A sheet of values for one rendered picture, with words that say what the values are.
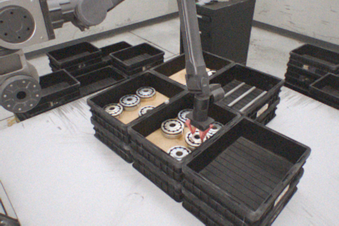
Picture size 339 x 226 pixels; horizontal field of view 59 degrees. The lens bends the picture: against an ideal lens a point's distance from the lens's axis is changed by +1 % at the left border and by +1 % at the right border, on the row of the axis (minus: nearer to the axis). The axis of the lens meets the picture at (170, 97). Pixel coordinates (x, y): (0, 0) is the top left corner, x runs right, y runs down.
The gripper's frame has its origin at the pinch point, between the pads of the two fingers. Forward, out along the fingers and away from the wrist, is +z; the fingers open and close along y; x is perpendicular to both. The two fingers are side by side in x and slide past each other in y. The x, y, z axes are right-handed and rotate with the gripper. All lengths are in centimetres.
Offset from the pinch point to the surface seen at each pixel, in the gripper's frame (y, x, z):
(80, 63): 159, -33, 38
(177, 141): 7.9, 3.4, 6.4
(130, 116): 37.0, 6.6, 7.2
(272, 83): 0, -59, -2
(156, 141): 14.4, 9.8, 6.8
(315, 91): -5, -123, 28
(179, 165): -7.9, 19.3, -2.3
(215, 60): 37, -58, -2
